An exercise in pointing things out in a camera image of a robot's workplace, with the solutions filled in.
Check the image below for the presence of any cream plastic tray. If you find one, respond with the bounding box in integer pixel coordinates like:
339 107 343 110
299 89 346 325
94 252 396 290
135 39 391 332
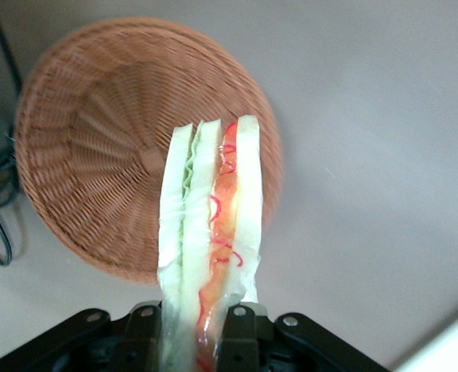
390 308 458 372

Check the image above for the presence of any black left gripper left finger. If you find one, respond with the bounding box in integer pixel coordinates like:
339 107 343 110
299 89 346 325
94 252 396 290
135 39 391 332
114 301 164 372

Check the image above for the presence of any brown round wicker basket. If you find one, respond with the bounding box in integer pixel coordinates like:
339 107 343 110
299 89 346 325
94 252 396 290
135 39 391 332
13 15 284 286

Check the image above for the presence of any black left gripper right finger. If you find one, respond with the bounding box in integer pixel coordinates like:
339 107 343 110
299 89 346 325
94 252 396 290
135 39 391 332
215 303 277 372

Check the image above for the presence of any triangle sandwich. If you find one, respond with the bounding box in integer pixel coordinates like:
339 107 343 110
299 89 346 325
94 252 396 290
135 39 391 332
155 113 263 372

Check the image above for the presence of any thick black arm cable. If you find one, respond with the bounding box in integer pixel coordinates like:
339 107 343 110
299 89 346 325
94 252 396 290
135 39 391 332
0 0 25 102

